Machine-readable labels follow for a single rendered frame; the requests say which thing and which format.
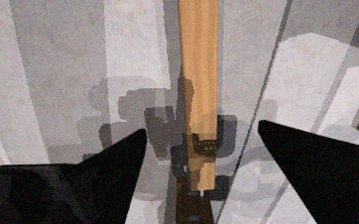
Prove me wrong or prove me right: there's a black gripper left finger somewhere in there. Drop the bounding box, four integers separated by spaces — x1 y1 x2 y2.
0 129 147 224

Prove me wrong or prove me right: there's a dark brown wooden post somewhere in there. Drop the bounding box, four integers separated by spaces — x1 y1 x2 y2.
176 177 214 224

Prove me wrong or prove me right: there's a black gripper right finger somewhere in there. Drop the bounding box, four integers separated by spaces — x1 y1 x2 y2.
257 120 359 224

